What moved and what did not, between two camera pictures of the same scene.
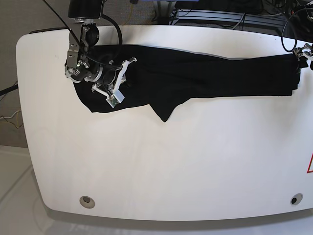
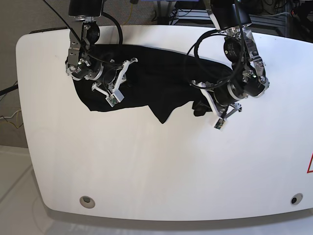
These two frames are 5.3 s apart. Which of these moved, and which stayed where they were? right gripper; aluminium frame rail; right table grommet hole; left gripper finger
Moved: right gripper
Stayed: left gripper finger; aluminium frame rail; right table grommet hole
